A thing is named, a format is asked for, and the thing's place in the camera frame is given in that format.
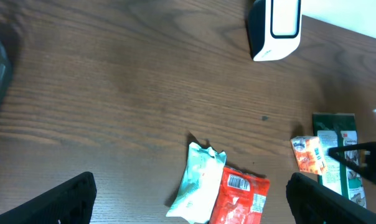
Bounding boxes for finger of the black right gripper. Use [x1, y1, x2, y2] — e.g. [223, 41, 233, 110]
[327, 142, 376, 185]

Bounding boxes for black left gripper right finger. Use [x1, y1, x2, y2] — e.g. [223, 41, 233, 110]
[286, 172, 376, 224]

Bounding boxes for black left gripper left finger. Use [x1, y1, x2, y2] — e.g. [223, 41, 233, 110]
[0, 172, 97, 224]

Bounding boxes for small orange box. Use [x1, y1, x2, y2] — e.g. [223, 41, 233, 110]
[290, 136, 327, 175]

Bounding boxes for green product pouch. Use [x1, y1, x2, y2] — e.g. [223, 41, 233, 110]
[313, 113, 367, 208]

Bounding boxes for orange snack packet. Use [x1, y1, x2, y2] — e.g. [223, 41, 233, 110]
[209, 166, 270, 224]

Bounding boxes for mint green wipes pack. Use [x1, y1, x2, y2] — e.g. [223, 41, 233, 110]
[166, 142, 227, 223]

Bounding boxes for white barcode scanner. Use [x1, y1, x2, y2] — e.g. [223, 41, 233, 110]
[247, 0, 302, 62]

